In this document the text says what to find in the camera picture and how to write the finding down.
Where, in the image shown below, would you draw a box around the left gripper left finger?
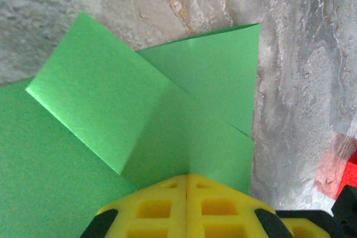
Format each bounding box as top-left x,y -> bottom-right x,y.
80,173 -> 187,238

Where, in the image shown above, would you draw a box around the large red block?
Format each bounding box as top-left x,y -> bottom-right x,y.
336,150 -> 357,198

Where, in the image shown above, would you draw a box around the green paper sheet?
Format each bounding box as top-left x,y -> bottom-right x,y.
0,11 -> 262,238

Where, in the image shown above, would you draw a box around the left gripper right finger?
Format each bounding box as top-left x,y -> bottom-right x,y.
186,173 -> 294,238

